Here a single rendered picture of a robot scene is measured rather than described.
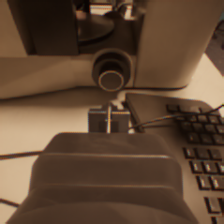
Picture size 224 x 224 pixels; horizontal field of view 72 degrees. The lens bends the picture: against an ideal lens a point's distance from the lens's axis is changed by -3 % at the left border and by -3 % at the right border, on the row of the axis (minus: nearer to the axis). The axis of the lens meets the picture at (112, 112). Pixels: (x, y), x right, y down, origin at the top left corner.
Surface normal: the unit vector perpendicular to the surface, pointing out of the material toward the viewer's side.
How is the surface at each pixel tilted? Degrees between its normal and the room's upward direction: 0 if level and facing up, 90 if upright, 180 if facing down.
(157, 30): 90
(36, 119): 0
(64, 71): 90
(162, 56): 90
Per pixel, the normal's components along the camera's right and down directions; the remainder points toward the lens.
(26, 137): 0.01, -0.67
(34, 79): 0.22, 0.60
